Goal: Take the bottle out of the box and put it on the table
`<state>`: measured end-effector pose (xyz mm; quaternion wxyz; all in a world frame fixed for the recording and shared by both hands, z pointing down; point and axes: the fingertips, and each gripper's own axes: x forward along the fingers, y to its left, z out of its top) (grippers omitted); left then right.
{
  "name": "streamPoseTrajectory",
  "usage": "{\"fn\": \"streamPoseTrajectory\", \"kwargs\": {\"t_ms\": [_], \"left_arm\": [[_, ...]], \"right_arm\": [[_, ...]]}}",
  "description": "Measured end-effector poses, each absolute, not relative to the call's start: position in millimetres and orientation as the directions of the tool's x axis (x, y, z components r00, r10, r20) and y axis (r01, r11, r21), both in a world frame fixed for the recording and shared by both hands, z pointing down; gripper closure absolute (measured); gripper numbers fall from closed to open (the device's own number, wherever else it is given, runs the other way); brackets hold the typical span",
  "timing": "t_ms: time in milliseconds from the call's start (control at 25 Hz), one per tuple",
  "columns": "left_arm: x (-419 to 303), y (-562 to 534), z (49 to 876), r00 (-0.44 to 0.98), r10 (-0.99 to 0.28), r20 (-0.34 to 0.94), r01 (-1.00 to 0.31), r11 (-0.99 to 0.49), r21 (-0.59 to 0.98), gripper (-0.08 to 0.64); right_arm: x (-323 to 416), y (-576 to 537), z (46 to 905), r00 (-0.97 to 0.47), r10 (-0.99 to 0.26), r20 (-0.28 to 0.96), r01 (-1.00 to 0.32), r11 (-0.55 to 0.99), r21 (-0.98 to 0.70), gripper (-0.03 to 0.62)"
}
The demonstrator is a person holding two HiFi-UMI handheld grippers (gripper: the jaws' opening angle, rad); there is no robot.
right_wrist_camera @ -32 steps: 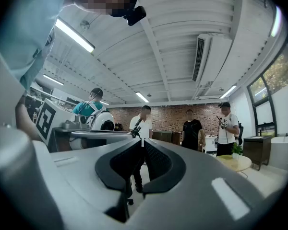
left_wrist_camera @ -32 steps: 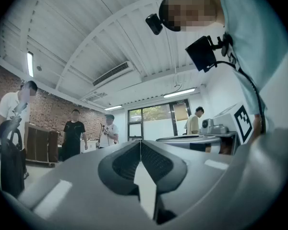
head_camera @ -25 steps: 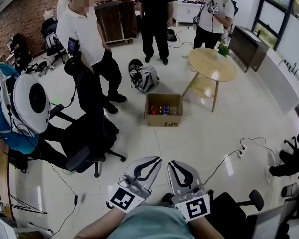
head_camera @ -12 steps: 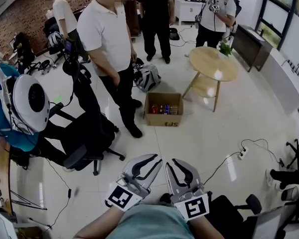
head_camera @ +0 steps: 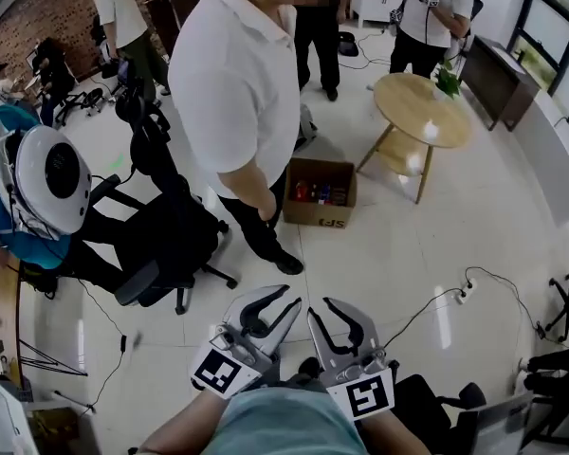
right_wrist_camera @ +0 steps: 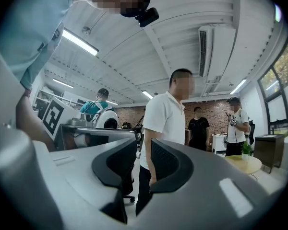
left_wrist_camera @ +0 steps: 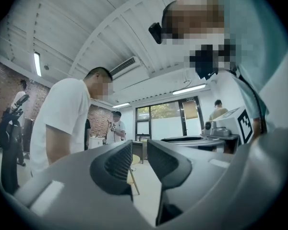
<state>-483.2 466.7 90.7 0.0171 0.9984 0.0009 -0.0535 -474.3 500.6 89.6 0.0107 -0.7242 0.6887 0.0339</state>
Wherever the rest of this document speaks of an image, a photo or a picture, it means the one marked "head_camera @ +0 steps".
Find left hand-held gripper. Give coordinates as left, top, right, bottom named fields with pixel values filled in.
left=189, top=284, right=303, bottom=400

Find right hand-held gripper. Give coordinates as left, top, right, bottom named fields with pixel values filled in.
left=306, top=297, right=400, bottom=421

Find brown cardboard box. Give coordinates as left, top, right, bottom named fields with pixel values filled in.
left=283, top=157, right=358, bottom=230

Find person's right forearm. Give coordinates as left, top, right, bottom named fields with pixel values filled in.
left=359, top=408, right=431, bottom=455

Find person's left forearm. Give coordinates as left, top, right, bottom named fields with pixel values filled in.
left=139, top=389, right=229, bottom=455

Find person's dark trouser legs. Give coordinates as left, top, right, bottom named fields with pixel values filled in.
left=265, top=356, right=334, bottom=393

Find person's light blue shirt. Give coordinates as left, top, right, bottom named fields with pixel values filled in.
left=203, top=386, right=369, bottom=455

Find black office chair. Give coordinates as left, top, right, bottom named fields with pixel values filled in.
left=115, top=58, right=239, bottom=317

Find white power strip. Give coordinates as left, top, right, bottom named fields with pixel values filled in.
left=456, top=277, right=478, bottom=305

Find black tripod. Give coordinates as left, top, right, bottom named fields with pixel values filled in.
left=18, top=338, right=89, bottom=379

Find round wooden table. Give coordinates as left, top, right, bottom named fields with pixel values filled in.
left=355, top=72, right=472, bottom=206

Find curved wooden desk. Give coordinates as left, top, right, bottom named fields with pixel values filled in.
left=0, top=253, right=28, bottom=384

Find potted green plant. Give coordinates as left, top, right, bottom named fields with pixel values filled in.
left=431, top=59, right=464, bottom=101

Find black floor bag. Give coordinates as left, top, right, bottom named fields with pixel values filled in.
left=337, top=30, right=360, bottom=58

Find dark wooden side cabinet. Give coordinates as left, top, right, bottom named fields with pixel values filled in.
left=459, top=34, right=541, bottom=133

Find brown wooden cart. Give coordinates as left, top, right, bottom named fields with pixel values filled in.
left=144, top=0, right=206, bottom=59

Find white cabinet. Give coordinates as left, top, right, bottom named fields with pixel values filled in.
left=349, top=0, right=414, bottom=28

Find black framed window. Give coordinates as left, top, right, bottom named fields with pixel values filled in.
left=506, top=0, right=569, bottom=97

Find black power cable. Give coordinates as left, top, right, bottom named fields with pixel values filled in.
left=383, top=266, right=546, bottom=350

